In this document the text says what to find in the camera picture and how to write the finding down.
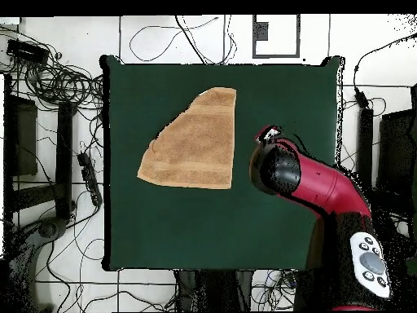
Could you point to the orange terry towel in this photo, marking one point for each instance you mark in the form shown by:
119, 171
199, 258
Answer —
198, 146

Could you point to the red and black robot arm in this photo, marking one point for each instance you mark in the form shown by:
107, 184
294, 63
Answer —
325, 186

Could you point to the dark green table cloth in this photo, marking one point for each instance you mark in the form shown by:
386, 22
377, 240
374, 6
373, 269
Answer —
277, 97

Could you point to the black power strip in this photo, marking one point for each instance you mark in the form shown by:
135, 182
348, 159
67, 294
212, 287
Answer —
89, 179

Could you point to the grey chair base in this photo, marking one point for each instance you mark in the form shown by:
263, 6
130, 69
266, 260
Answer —
47, 229

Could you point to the black rectangular box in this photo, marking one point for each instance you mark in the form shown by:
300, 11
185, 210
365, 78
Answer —
27, 51

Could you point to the grey floor frame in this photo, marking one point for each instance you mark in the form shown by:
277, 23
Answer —
260, 32

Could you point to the black metal stand frame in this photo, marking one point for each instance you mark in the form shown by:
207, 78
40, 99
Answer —
63, 156
395, 140

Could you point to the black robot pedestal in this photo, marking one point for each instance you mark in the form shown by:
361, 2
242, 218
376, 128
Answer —
211, 290

